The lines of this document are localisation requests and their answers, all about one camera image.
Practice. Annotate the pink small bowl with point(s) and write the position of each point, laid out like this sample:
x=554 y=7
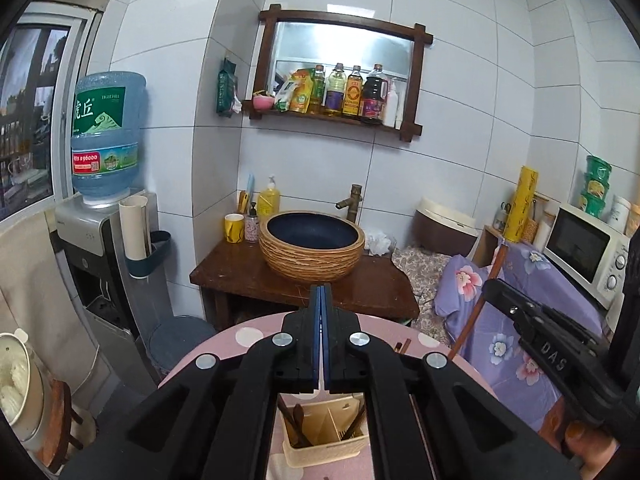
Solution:
x=262 y=101

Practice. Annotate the brass faucet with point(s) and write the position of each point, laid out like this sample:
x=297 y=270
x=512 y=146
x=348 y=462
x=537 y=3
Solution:
x=351 y=203

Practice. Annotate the cream cooking pot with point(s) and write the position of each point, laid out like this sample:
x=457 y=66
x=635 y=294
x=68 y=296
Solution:
x=25 y=391

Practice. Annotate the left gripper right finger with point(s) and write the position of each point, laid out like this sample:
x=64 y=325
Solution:
x=427 y=418

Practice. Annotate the yellow soap bottle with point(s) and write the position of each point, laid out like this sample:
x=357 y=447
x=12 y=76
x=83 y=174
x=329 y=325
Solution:
x=268 y=202

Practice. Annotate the paper cup stack holder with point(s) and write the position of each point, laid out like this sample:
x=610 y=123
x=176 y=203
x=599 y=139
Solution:
x=145 y=250

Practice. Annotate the blue water jug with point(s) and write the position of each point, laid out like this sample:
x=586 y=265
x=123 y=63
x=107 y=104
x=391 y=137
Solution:
x=109 y=109

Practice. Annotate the window with metal frame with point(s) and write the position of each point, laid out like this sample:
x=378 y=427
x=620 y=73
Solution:
x=46 y=52

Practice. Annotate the dark soy sauce bottle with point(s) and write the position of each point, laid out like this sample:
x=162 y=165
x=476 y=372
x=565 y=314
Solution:
x=373 y=96

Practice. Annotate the white microwave oven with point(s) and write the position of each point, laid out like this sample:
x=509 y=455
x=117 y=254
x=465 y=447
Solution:
x=591 y=253

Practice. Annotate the green stacked cups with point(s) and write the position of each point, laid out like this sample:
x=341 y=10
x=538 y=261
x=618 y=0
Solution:
x=597 y=182

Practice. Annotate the yellow mug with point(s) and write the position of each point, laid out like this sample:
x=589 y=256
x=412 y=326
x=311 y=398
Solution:
x=234 y=228

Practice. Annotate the grey water dispenser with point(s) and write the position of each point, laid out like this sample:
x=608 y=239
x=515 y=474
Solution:
x=123 y=298

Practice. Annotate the beige plastic utensil holder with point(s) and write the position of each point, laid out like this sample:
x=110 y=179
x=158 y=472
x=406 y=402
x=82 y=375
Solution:
x=324 y=424

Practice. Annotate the woven pattern basin sink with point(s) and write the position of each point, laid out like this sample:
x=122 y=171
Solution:
x=310 y=247

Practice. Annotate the yellow oil bottle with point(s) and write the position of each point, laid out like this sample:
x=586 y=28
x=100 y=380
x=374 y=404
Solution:
x=352 y=94

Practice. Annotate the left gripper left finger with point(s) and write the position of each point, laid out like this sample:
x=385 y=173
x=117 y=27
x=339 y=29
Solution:
x=213 y=419

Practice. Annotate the green hanging packet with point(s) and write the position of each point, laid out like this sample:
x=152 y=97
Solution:
x=227 y=101

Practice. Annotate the yellow roll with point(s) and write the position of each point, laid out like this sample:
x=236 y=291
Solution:
x=520 y=205

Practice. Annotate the wooden spoon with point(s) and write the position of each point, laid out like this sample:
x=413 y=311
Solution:
x=298 y=421

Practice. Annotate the white crumpled plastic bag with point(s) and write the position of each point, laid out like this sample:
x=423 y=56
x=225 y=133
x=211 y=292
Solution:
x=378 y=243

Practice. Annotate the wooden framed wall shelf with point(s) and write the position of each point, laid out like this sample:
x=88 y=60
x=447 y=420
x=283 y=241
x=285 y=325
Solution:
x=305 y=57

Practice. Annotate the dark chopstick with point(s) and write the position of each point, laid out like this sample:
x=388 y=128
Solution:
x=355 y=424

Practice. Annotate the small wooden stool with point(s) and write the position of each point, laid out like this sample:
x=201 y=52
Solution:
x=58 y=436

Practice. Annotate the right hand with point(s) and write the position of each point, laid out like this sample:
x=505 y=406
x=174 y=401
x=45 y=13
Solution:
x=594 y=447

